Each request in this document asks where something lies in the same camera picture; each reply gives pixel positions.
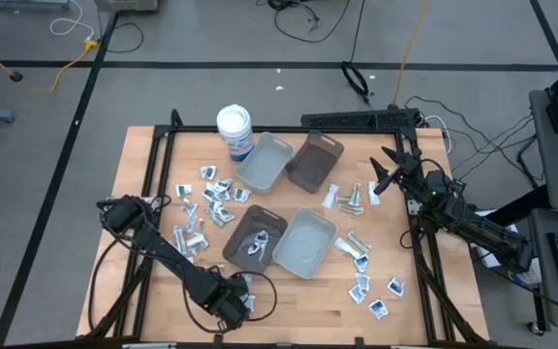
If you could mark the black floor puck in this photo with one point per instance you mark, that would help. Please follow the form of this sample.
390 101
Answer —
16 76

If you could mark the white wipes canister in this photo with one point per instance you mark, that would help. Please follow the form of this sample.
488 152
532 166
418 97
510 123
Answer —
234 126

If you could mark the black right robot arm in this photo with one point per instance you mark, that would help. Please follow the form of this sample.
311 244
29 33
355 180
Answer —
477 228

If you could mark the grey plastic bin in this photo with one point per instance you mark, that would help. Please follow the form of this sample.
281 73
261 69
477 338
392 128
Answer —
305 244
264 165

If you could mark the brown translucent plastic bin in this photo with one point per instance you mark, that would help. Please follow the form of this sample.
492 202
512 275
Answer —
315 162
240 232

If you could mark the white narrow packet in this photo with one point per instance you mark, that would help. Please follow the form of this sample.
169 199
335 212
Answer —
192 223
200 226

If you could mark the black caster wheel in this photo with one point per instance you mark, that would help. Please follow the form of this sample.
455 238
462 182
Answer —
533 328

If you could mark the white long packet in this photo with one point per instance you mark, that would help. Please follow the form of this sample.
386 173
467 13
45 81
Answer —
373 193
330 196
197 241
217 221
347 247

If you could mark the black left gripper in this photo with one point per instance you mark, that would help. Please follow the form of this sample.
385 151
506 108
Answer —
233 307

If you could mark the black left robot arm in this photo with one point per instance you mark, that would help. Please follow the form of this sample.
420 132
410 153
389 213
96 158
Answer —
172 257

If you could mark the small red tipped packet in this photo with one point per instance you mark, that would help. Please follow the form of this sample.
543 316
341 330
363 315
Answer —
220 266

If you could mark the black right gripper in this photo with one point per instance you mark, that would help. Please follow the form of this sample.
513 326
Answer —
411 169

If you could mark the grey metal base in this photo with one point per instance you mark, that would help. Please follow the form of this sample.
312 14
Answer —
27 4

